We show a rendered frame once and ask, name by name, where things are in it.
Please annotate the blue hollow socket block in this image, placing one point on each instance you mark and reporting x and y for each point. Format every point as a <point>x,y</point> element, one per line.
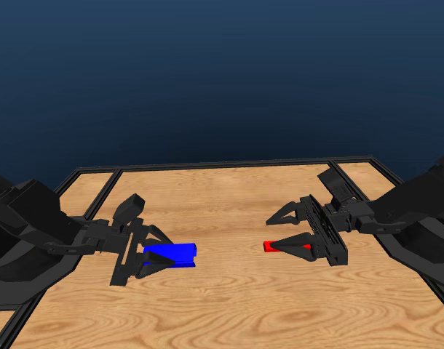
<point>178,251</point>

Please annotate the black table frame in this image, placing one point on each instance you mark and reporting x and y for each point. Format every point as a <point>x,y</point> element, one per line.
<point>98,196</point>

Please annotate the thin red peg bar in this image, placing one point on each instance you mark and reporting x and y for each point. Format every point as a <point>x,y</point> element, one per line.
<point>268,246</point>

